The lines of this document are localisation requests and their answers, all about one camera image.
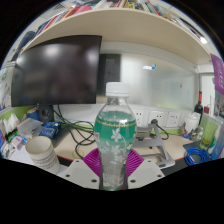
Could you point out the dark wine bottle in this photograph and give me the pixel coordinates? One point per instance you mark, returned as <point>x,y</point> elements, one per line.
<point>198,106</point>

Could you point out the grey metal laptop stand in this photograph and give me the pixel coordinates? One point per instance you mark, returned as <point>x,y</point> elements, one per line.
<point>155,146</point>

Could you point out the white paper-wrapped mug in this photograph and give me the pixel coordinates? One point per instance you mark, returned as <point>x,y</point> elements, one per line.
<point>41,153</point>

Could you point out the small blue box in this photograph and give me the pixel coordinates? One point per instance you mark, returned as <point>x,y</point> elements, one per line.
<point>50,130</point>

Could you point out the round blue container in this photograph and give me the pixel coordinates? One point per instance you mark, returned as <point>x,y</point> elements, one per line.
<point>33,114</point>

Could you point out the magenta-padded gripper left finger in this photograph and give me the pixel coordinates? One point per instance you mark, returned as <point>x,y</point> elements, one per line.
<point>76,173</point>

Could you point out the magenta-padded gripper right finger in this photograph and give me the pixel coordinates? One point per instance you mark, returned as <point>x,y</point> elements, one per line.
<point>146,171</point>

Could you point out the white wall outlet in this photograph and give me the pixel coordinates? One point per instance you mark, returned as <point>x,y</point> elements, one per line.
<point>173,120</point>
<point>156,119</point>

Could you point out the translucent green cup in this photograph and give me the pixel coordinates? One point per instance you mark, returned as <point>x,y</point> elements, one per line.
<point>209,135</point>

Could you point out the purple hanging poster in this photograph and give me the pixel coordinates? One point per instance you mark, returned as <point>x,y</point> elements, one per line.
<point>218,75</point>

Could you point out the black desk mat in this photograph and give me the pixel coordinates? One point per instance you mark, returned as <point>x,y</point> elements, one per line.
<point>176,166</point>

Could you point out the clear plastic box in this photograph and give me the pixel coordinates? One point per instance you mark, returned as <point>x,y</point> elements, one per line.
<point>29,126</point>

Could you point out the beige shelf with books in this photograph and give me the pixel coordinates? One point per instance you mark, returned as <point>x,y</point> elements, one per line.
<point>126,30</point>

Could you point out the green floral label drink bottle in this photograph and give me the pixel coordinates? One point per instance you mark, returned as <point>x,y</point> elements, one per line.
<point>115,140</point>

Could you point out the black computer monitor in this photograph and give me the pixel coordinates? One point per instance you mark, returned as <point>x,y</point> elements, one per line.
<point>56,70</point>

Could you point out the stack of white napkins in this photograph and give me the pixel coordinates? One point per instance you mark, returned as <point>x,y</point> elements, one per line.
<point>10,123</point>

